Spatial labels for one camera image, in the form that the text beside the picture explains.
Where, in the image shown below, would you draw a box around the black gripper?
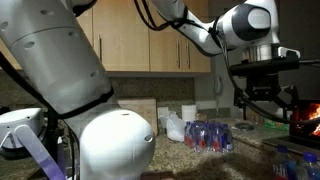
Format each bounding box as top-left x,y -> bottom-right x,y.
233,73 -> 300,121

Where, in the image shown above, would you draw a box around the Fiji water bottle blue cap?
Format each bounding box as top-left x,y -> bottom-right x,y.
297,151 -> 320,180
272,144 -> 297,180

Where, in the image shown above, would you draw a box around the shrink-wrapped water bottle pack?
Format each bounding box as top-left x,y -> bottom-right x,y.
183,120 -> 234,154

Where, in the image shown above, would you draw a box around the green tissue box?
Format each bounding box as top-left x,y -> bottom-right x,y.
264,107 -> 294,132

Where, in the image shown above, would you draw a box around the black round dish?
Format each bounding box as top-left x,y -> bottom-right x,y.
234,121 -> 256,132

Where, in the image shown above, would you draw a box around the wooden cabinet door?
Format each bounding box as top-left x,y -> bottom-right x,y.
92,0 -> 150,73
181,0 -> 212,73
149,0 -> 183,73
0,39 -> 23,71
75,7 -> 94,48

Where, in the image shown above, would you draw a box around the white paper cups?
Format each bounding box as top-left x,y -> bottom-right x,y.
181,104 -> 198,123

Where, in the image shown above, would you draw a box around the white plastic bag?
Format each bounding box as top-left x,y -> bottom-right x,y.
165,111 -> 187,143

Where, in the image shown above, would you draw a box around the white container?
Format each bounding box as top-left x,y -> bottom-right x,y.
157,106 -> 170,129

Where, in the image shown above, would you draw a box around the wooden cutting board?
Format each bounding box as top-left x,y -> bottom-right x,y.
116,97 -> 158,136

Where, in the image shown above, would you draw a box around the black pole stand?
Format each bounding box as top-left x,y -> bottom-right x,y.
44,109 -> 61,164

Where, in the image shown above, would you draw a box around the white VR headset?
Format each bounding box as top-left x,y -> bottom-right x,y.
0,107 -> 66,180

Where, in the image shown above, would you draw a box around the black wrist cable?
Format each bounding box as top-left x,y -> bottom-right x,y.
133,0 -> 320,128

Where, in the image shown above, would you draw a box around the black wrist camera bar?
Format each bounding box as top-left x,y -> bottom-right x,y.
229,58 -> 301,77

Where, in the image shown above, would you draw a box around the metal cabinet handle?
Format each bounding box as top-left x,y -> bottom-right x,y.
176,39 -> 181,70
186,39 -> 191,70
98,33 -> 103,62

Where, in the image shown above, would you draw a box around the black velcro strap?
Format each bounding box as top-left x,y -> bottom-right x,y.
56,87 -> 115,120

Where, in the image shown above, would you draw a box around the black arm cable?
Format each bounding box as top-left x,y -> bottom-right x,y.
0,51 -> 81,180

